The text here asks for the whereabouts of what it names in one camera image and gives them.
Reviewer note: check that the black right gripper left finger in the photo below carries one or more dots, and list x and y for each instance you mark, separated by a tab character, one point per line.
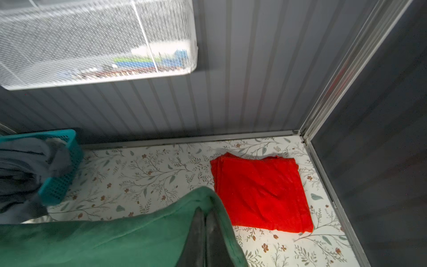
193	253

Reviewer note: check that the white wire mesh basket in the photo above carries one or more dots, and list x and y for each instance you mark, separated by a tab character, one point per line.
65	43

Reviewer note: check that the folded red t-shirt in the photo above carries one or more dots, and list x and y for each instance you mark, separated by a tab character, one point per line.
266	193

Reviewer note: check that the green t-shirt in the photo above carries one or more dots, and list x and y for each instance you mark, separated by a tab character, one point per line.
151	240

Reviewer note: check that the teal plastic laundry basket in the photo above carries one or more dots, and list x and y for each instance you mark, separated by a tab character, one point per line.
53	191

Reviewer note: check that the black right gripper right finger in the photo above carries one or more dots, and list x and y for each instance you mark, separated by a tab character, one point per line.
217	254

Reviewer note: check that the grey t-shirt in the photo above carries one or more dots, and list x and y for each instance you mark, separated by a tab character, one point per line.
25	165

